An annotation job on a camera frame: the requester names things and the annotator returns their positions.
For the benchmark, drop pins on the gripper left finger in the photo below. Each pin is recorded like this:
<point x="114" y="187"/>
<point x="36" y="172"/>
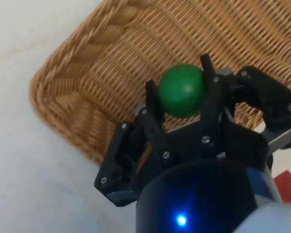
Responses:
<point x="155" y="131"/>

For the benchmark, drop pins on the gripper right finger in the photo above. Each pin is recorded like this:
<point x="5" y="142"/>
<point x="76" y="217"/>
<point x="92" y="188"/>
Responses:
<point x="213" y="109"/>

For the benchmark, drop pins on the green ball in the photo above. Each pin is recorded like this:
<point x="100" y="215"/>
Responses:
<point x="182" y="92"/>

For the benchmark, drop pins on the wicker basket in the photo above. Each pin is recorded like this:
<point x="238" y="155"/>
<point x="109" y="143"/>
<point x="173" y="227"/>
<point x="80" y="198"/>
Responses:
<point x="126" y="60"/>

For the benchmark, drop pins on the red cube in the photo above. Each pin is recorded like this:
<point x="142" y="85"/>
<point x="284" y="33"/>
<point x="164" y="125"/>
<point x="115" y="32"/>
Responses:
<point x="289" y="187"/>

